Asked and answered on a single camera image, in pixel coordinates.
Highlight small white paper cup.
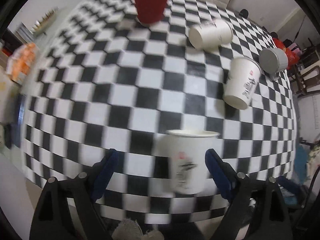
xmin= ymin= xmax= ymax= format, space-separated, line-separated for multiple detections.
xmin=167 ymin=129 xmax=220 ymax=194

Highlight white paper cup with calligraphy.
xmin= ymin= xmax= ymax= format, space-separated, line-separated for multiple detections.
xmin=223 ymin=57 xmax=261 ymax=110

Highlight white paper cup lying sideways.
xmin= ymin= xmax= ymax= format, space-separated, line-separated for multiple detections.
xmin=188 ymin=18 xmax=233 ymax=50

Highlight teal blanket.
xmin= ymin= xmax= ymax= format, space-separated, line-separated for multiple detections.
xmin=294 ymin=145 xmax=308 ymax=180

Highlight dark wooden chair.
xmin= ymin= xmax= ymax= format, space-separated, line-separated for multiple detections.
xmin=288 ymin=48 xmax=319 ymax=97

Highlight grey ribbed plastic mug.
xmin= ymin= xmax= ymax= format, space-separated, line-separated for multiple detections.
xmin=259 ymin=48 xmax=289 ymax=81

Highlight orange snack packet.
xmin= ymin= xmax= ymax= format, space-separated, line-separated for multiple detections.
xmin=6 ymin=42 xmax=38 ymax=85

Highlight red plastic bag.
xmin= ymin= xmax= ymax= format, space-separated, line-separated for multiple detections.
xmin=272 ymin=37 xmax=299 ymax=70

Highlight black dumbbell on floor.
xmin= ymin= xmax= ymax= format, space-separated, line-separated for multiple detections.
xmin=239 ymin=9 xmax=249 ymax=19

